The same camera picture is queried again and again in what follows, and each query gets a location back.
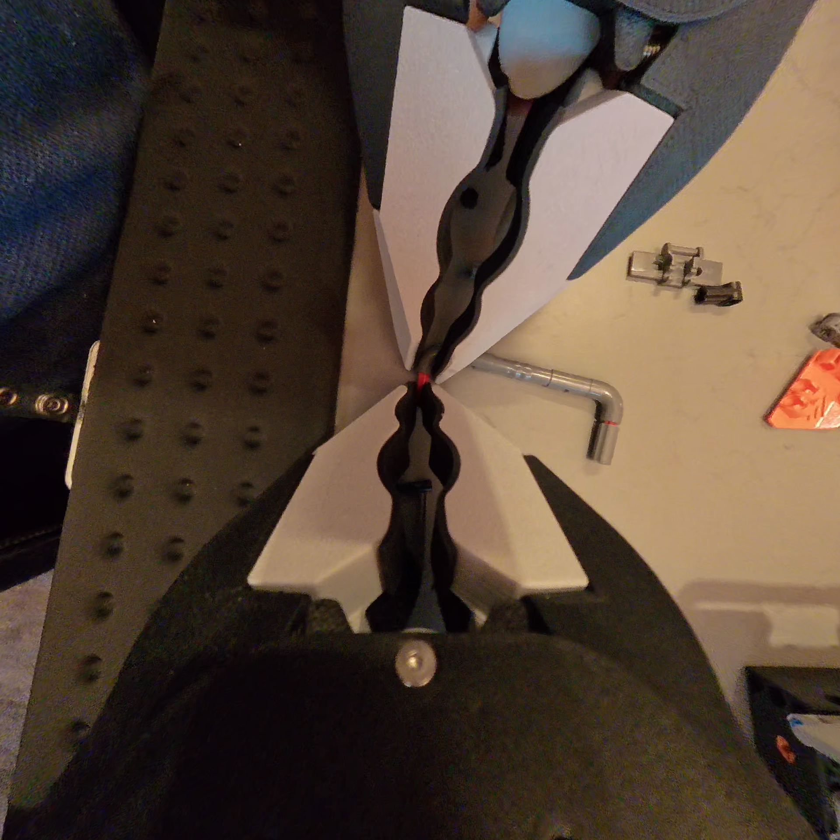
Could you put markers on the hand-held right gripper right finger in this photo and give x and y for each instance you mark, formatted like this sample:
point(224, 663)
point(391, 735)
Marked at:
point(518, 518)

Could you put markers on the orange toy wedge piece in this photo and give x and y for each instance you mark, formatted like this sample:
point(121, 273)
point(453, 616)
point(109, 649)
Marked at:
point(807, 394)

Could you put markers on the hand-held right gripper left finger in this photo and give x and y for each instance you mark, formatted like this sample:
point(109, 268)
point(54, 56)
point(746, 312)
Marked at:
point(315, 518)

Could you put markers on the black toy pin connector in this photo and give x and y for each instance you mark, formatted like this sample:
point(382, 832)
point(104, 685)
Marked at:
point(718, 294)

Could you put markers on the black perforated board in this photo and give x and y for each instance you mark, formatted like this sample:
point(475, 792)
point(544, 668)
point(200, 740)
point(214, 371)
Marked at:
point(197, 328)

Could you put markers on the person in blue jacket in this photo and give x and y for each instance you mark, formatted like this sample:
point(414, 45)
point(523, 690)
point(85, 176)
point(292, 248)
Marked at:
point(26, 492)

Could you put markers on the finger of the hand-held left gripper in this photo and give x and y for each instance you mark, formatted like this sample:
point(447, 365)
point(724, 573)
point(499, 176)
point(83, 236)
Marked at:
point(420, 131)
point(577, 184)

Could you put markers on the black block with holes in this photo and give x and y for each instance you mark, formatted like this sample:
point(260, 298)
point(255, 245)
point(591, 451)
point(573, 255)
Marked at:
point(761, 722)

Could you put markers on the small dark grey toy connector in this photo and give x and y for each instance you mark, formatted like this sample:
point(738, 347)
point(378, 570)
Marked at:
point(828, 327)

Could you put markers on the grey toy hinge assembly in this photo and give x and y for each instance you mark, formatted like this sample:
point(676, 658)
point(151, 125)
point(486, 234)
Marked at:
point(669, 266)

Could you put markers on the white green badge card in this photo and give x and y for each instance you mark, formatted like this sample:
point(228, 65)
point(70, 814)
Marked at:
point(82, 420)

